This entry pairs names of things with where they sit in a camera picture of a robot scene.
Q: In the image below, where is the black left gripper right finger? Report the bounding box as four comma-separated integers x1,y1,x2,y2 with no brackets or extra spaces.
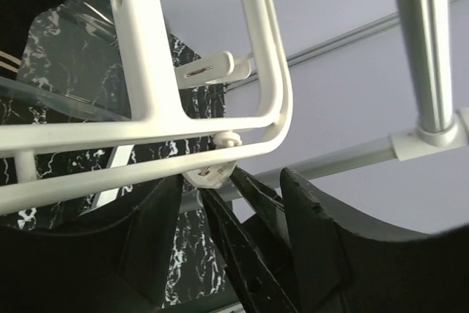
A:
280,168,440,312

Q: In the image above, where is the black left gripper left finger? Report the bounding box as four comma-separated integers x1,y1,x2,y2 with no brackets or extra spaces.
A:
47,173,184,310

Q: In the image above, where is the white clip drying hanger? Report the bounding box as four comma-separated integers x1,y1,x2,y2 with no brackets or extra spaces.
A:
1,0,293,214

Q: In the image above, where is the clear plastic bin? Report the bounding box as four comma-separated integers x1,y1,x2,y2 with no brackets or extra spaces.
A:
1,0,131,122

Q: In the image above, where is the metal hanging rack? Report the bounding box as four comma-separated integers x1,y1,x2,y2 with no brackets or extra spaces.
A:
179,0,469,215

